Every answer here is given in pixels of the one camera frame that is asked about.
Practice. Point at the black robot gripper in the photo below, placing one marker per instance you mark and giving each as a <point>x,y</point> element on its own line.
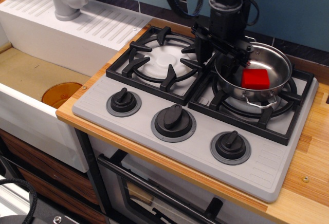
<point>225,33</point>

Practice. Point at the red cube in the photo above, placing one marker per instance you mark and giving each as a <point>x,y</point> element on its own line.
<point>255,79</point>

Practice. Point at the stainless steel pan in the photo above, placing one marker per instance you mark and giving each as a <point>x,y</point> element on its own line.
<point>263,56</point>

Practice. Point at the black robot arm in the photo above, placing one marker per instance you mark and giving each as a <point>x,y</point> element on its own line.
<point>225,33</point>

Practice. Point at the black middle stove knob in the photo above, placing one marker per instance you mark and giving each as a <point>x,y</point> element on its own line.
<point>173,124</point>

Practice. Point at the black stove knob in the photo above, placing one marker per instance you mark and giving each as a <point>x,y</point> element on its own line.
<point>230,148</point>
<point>123,103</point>
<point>173,124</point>

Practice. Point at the black right stove knob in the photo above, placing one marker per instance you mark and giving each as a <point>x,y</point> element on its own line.
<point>230,148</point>

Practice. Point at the grey toy stove top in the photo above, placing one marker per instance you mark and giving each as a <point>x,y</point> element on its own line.
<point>262,175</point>

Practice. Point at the black left stove knob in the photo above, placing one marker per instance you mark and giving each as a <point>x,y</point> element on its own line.
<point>123,103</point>

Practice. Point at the black left burner grate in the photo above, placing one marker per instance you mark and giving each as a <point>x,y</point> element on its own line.
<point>161,64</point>

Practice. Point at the black burner grate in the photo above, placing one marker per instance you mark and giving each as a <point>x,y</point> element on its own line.
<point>161,64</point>
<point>282,123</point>

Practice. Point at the black right burner grate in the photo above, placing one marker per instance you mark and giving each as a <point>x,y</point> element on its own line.
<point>282,123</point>

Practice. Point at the white toy sink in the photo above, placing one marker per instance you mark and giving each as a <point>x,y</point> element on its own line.
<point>39,51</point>

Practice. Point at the wooden drawer fronts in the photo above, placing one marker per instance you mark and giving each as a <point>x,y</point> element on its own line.
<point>55,182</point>

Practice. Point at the oven door with handle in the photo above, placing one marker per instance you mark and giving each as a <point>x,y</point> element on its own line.
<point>152,195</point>

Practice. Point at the black braided cable foreground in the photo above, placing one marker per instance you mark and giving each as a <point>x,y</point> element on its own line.
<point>33,199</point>

